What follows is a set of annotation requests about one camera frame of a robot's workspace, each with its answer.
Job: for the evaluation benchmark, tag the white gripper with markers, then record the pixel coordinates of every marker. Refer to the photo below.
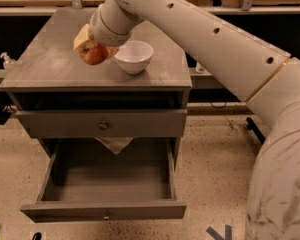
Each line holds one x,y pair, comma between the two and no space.
101,34

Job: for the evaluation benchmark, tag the red apple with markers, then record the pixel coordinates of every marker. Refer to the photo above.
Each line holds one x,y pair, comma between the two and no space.
95,55

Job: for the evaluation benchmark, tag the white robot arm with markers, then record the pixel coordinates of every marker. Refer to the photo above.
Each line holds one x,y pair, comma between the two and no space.
266,78

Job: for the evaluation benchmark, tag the grey wooden drawer cabinet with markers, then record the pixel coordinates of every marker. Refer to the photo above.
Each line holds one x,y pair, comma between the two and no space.
51,76

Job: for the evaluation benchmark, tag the closed grey top drawer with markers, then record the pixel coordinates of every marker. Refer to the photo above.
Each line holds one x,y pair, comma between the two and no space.
103,123

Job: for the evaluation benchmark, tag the grey cloth under drawer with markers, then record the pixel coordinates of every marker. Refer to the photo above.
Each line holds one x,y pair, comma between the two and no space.
115,144

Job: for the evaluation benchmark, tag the open grey middle drawer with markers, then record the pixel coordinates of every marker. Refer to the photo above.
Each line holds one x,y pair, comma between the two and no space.
87,182

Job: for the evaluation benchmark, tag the white ceramic bowl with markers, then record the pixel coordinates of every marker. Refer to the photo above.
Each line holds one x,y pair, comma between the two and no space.
134,56

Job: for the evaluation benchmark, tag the clear pump bottle left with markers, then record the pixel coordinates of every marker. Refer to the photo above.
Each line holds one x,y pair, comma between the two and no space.
8,62

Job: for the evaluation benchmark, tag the white pump lotion bottle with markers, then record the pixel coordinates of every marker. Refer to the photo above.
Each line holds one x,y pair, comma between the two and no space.
199,68

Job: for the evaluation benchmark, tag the black wheeled stand base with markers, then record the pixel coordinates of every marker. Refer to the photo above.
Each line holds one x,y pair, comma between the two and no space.
253,127

